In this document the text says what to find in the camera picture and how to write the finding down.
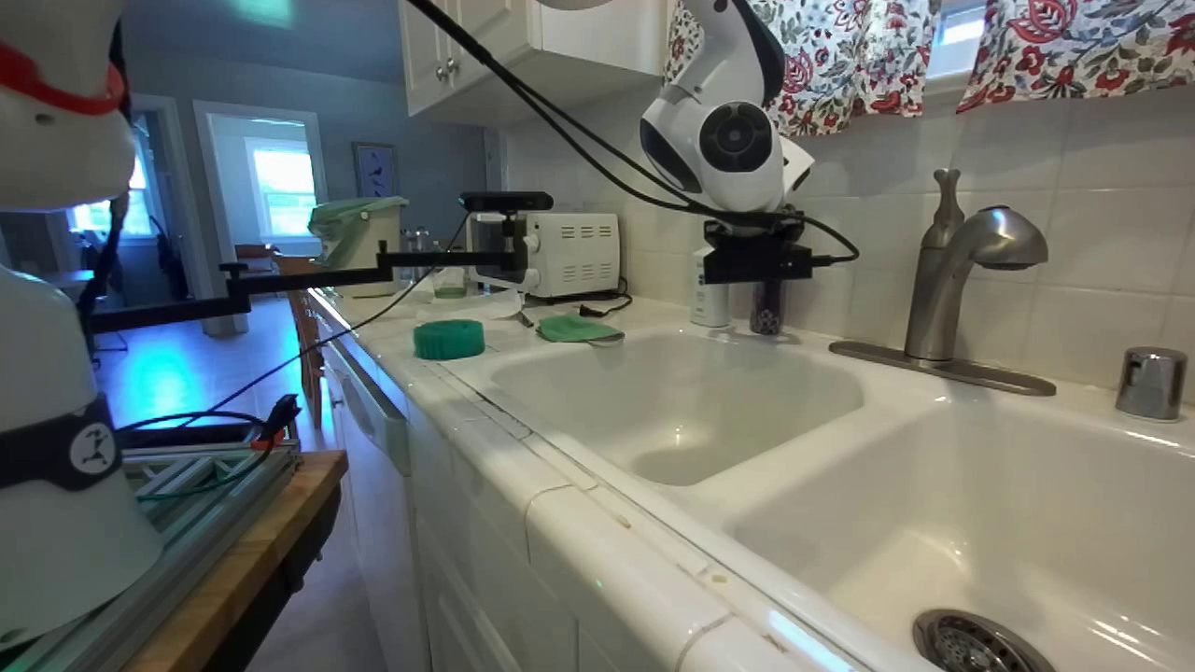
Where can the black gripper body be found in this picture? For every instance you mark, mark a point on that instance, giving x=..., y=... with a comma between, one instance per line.
x=753, y=228

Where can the white soap pump dispenser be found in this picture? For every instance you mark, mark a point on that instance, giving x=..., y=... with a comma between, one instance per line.
x=709, y=304

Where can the white plate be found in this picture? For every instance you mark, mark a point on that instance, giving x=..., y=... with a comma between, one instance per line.
x=479, y=301

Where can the white lower cabinets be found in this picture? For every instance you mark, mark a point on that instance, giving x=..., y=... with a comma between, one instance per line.
x=496, y=585

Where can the black stereo camera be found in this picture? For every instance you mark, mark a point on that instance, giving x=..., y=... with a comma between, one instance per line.
x=505, y=201

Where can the metal base plate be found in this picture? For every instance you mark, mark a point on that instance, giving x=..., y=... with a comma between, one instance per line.
x=208, y=489

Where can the white double basin sink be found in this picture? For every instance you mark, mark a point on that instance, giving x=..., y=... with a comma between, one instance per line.
x=684, y=396

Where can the framed wall picture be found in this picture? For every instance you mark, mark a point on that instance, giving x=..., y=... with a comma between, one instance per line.
x=375, y=171

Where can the bright kitchen window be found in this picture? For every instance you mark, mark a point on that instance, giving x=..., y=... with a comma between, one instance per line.
x=958, y=31

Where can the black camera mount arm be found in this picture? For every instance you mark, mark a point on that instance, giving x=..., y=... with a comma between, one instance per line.
x=254, y=283

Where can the brushed metal kitchen faucet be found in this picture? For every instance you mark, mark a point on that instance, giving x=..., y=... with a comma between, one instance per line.
x=937, y=301

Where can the green round sponge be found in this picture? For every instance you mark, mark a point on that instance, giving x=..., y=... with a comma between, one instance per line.
x=448, y=340

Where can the green stand mixer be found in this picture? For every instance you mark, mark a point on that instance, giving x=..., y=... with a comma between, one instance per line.
x=360, y=227

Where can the metal sink drain strainer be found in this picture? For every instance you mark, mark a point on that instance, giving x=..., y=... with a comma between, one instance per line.
x=977, y=645

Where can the black red clamp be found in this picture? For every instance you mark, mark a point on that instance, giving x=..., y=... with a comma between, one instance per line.
x=266, y=422

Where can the white glass door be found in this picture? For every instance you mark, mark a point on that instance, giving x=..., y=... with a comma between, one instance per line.
x=266, y=187

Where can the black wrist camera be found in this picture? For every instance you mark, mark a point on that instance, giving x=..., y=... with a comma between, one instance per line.
x=755, y=262

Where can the wooden board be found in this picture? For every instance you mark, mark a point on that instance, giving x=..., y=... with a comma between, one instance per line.
x=236, y=573

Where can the white toaster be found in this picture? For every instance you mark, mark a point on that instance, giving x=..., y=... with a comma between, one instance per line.
x=572, y=257

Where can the purple floral soap bottle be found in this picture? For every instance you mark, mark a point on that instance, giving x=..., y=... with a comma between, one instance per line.
x=772, y=310

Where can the green scrubbing cloth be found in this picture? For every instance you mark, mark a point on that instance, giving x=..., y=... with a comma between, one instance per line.
x=580, y=329

